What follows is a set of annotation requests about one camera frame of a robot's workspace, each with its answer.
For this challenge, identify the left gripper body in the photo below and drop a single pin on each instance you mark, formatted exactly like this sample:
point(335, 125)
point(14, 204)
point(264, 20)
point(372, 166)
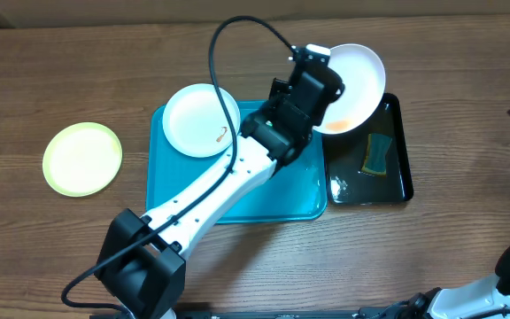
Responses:
point(291, 95)

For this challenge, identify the white plate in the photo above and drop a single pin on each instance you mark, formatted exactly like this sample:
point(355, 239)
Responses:
point(193, 117)
point(364, 78)

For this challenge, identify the green yellow sponge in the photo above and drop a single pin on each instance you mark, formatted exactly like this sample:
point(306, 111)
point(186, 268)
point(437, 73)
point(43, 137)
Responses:
point(375, 159)

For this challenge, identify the light green plate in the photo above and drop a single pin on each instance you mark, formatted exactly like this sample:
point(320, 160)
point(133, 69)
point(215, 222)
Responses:
point(82, 159)

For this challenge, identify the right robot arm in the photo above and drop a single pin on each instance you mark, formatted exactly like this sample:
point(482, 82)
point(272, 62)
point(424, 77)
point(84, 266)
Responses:
point(485, 298)

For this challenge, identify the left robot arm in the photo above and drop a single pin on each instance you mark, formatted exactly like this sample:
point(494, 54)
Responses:
point(143, 258)

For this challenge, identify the black water tray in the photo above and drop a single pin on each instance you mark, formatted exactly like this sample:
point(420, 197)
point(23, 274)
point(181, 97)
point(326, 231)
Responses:
point(344, 155)

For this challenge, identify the teal plastic serving tray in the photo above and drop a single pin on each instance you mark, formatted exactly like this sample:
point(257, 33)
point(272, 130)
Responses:
point(297, 192)

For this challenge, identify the orange food scrap lower plate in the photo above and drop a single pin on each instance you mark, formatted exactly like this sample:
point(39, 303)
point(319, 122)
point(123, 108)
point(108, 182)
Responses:
point(338, 127)

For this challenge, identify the brown food scrap upper plate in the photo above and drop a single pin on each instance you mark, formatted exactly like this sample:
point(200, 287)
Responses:
point(222, 136)

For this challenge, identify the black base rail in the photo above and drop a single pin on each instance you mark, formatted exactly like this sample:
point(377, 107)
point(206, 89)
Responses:
point(363, 313)

